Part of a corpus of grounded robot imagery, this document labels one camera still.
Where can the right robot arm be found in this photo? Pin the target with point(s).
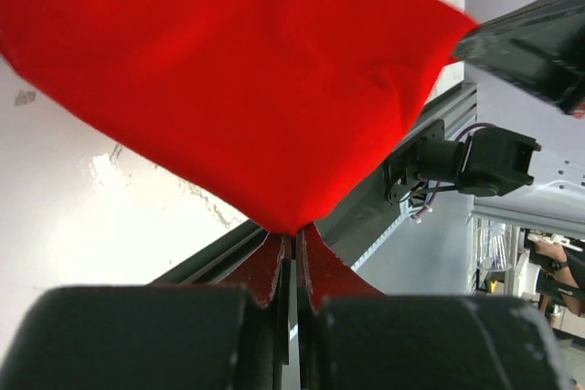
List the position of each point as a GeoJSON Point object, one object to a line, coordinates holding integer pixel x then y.
{"type": "Point", "coordinates": [484, 162]}

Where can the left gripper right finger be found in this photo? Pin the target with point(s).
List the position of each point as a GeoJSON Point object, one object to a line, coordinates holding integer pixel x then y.
{"type": "Point", "coordinates": [353, 336]}

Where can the person in background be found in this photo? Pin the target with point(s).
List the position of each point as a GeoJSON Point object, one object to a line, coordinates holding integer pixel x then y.
{"type": "Point", "coordinates": [562, 269]}

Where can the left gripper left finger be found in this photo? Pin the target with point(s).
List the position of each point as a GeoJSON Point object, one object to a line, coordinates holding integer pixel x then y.
{"type": "Point", "coordinates": [229, 335]}

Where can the red t shirt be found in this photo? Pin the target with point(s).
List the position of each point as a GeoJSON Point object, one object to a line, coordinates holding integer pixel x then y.
{"type": "Point", "coordinates": [230, 94]}

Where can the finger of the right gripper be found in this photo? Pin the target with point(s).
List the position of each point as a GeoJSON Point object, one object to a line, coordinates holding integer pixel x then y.
{"type": "Point", "coordinates": [538, 48]}

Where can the aluminium frame rail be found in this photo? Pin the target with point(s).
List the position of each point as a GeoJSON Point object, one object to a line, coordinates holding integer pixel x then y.
{"type": "Point", "coordinates": [351, 217]}

